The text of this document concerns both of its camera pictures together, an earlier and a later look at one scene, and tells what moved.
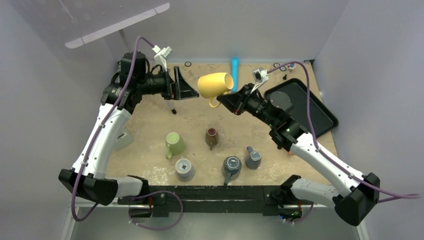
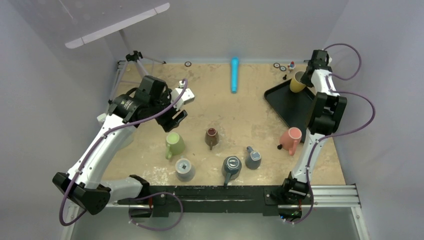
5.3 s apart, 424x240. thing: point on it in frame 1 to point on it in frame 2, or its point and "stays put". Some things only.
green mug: x=175 y=145 stays put
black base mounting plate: x=267 y=199 stays put
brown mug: x=211 y=137 stays put
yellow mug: x=213 y=85 to x=296 y=85
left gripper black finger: x=183 y=89 to x=177 y=118
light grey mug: x=184 y=170 stays put
